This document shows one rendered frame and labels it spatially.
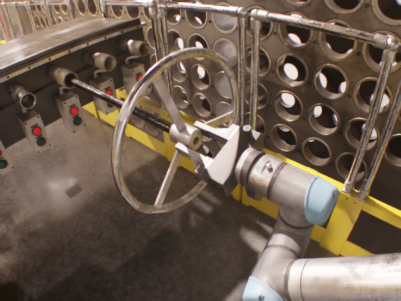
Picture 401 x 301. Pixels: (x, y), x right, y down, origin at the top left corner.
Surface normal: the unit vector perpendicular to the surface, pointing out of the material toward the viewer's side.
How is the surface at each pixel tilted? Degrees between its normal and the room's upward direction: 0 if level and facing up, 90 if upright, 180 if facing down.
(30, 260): 0
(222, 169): 20
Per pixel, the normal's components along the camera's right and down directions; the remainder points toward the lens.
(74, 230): -0.06, -0.79
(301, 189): -0.44, -0.33
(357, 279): -0.70, -0.47
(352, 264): -0.51, -0.83
